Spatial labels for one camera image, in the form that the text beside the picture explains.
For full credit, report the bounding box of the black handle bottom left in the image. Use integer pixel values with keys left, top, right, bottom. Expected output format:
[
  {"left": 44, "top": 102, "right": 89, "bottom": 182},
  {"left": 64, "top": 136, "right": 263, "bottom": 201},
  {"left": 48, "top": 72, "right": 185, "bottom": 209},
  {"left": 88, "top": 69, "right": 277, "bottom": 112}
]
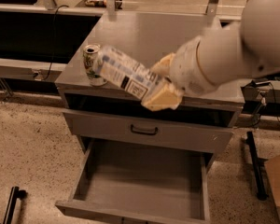
[{"left": 3, "top": 186, "right": 27, "bottom": 224}]

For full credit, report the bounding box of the green soda can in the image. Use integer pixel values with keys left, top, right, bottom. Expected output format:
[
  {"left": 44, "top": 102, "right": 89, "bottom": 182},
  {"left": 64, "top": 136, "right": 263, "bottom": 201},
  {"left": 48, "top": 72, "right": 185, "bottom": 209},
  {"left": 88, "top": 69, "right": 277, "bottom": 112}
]
[{"left": 83, "top": 44, "right": 107, "bottom": 87}]

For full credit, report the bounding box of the clear plastic water bottle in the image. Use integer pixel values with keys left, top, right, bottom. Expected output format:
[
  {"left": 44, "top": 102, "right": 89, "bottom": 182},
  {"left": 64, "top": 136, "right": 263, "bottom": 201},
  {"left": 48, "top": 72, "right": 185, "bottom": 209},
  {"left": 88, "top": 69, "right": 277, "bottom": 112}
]
[{"left": 92, "top": 46, "right": 164, "bottom": 100}]

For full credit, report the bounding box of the grey drawer cabinet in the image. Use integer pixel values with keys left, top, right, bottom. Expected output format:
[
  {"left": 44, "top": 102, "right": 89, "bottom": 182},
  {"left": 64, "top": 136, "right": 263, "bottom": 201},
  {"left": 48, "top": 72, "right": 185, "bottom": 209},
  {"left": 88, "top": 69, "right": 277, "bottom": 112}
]
[{"left": 54, "top": 10, "right": 245, "bottom": 224}]

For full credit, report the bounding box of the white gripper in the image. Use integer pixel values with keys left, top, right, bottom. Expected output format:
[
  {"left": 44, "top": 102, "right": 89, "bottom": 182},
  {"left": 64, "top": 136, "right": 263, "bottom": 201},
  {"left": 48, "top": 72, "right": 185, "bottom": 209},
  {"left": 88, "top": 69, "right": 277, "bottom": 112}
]
[{"left": 141, "top": 36, "right": 218, "bottom": 111}]

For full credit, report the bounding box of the black drawer handle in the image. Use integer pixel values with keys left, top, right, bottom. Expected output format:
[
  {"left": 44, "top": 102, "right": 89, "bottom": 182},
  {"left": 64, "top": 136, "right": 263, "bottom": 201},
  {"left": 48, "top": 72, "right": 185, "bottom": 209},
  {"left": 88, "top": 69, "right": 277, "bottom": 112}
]
[{"left": 130, "top": 124, "right": 159, "bottom": 135}]

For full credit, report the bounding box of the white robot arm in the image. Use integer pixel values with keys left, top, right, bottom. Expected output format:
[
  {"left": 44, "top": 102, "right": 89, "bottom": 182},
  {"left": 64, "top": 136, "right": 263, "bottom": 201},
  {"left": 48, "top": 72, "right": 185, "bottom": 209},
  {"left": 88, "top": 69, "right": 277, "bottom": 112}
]
[{"left": 141, "top": 0, "right": 280, "bottom": 111}]

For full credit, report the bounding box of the open grey lower drawer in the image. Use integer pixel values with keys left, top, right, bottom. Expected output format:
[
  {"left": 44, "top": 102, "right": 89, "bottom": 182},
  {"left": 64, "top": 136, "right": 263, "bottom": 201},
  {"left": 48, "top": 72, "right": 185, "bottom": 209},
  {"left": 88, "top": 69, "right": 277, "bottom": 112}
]
[{"left": 56, "top": 140, "right": 210, "bottom": 224}]

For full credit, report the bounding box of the black power cable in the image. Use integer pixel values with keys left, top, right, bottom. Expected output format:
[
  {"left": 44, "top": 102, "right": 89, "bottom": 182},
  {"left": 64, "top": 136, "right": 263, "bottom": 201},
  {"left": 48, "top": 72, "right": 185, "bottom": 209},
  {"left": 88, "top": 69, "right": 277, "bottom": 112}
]
[{"left": 36, "top": 4, "right": 71, "bottom": 82}]

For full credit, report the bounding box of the closed grey upper drawer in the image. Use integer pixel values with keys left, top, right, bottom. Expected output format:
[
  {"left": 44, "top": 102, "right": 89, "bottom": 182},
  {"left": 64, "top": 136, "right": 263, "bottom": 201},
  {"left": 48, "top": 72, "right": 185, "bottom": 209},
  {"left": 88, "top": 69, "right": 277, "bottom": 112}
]
[{"left": 63, "top": 109, "right": 232, "bottom": 153}]

